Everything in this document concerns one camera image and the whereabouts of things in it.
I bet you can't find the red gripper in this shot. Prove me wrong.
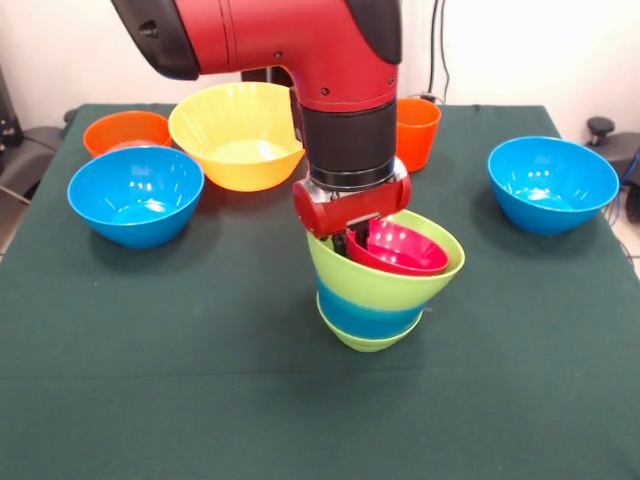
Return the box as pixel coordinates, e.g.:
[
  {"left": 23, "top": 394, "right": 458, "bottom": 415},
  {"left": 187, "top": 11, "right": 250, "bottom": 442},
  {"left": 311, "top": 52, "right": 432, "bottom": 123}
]
[{"left": 292, "top": 172, "right": 413, "bottom": 259}]

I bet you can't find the small pink bowl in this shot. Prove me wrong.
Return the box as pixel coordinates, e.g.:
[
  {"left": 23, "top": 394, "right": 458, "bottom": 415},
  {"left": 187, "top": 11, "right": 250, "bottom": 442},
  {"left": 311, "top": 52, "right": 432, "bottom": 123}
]
[{"left": 345, "top": 218, "right": 450, "bottom": 277}]

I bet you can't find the large green bowl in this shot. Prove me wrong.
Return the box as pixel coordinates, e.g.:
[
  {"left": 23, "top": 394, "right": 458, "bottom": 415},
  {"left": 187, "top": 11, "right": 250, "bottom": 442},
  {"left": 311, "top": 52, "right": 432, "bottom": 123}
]
[{"left": 306, "top": 209, "right": 467, "bottom": 312}]

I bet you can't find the small ribbed blue bowl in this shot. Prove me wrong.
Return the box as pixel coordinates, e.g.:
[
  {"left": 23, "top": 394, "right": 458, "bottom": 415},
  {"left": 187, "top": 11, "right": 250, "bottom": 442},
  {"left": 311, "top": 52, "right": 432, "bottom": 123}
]
[{"left": 316, "top": 279, "right": 427, "bottom": 339}]

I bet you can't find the small green bowl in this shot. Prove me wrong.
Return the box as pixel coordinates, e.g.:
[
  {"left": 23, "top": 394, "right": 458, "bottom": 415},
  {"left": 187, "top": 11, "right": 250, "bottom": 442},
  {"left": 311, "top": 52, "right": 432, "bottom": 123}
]
[{"left": 316, "top": 294, "right": 426, "bottom": 354}]

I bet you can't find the orange cup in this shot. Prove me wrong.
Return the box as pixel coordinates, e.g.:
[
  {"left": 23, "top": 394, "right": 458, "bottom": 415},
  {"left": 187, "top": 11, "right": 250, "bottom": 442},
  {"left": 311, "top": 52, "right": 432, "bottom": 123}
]
[{"left": 396, "top": 97, "right": 443, "bottom": 173}]

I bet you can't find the large yellow bowl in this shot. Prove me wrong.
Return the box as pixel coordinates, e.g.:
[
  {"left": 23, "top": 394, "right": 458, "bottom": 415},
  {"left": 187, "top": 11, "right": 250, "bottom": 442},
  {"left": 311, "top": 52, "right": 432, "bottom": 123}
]
[{"left": 167, "top": 81, "right": 306, "bottom": 193}]

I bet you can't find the large blue bowl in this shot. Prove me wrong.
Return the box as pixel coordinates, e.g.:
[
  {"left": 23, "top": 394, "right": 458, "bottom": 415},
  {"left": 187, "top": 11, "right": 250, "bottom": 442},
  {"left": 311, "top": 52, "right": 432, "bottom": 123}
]
[
  {"left": 487, "top": 136, "right": 621, "bottom": 237},
  {"left": 66, "top": 145, "right": 206, "bottom": 250}
]

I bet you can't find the dark green table cloth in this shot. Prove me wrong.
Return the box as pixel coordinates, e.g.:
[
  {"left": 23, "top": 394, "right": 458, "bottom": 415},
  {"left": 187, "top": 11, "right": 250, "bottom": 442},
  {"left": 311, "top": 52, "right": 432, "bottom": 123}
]
[{"left": 0, "top": 102, "right": 640, "bottom": 480}]

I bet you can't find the orange bowl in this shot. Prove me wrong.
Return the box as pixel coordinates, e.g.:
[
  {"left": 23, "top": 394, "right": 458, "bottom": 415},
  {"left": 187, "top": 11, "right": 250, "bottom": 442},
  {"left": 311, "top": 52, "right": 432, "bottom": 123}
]
[{"left": 82, "top": 110, "right": 174, "bottom": 159}]

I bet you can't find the black chair base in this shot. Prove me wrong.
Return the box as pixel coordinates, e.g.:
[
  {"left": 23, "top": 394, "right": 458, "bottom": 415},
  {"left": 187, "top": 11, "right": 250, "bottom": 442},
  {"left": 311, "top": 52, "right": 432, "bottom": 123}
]
[{"left": 582, "top": 116, "right": 640, "bottom": 224}]

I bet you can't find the grey base leg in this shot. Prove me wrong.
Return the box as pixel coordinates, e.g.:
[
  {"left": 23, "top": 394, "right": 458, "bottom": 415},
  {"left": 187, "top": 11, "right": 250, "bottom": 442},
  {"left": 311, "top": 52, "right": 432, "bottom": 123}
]
[{"left": 0, "top": 127, "right": 64, "bottom": 189}]

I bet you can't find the black hanging cable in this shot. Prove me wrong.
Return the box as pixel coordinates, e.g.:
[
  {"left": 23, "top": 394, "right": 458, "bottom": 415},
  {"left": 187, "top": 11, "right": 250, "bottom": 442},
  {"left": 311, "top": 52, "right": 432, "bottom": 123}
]
[{"left": 427, "top": 0, "right": 454, "bottom": 104}]

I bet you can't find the blue cable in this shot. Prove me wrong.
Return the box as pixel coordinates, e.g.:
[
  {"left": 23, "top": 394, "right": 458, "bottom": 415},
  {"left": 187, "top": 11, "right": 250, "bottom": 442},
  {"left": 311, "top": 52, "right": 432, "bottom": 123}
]
[{"left": 604, "top": 149, "right": 640, "bottom": 226}]

